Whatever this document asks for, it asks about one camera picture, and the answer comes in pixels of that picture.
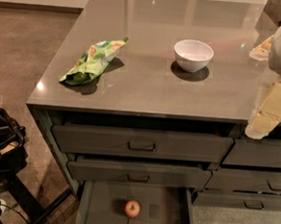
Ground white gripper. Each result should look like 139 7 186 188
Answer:
244 36 281 139

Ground red apple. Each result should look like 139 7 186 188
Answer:
124 200 141 218

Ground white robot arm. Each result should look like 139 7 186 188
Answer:
245 26 281 139

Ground top right grey drawer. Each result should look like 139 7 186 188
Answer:
224 139 281 168

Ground grey drawer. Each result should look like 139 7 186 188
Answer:
224 139 281 168
193 191 281 212
51 125 233 162
206 169 281 193
67 157 212 188

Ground middle right grey drawer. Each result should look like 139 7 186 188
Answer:
206 169 281 193

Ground bottom right grey drawer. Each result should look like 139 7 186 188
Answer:
193 191 281 212

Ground grey counter cabinet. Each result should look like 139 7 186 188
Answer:
27 0 281 201

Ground bottom left open drawer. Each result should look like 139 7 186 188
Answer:
76 181 193 224

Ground top left grey drawer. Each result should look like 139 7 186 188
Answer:
51 125 233 162

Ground middle left grey drawer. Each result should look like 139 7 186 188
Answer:
67 157 212 188

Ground white bowl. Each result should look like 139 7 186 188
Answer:
174 39 215 72

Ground green chip bag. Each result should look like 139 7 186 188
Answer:
59 37 128 87

